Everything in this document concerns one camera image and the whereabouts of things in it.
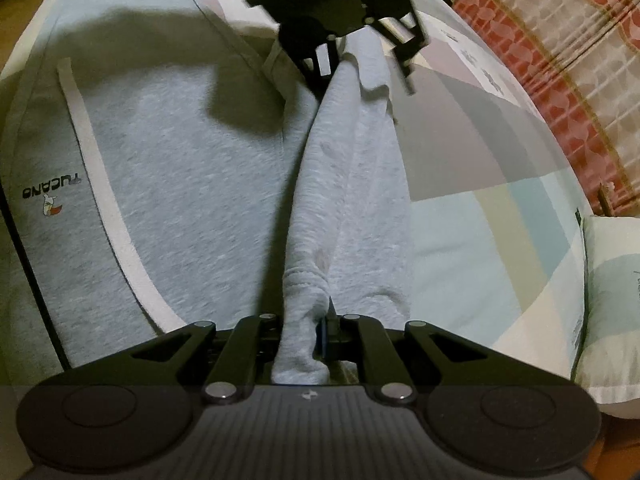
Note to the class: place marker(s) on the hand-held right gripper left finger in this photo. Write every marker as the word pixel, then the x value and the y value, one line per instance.
pixel 252 345

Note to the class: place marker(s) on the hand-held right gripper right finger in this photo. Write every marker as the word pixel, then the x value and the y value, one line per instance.
pixel 324 342

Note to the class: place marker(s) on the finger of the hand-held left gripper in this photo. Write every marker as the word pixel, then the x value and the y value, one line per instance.
pixel 310 67
pixel 412 45

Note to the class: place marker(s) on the grey sweatpants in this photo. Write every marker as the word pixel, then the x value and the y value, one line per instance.
pixel 200 185

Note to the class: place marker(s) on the red patterned curtain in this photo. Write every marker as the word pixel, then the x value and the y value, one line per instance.
pixel 565 35

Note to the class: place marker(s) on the brown wooden stand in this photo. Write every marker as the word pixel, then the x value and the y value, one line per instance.
pixel 607 202

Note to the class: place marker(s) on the floral printed pillow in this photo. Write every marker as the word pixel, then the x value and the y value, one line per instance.
pixel 615 310

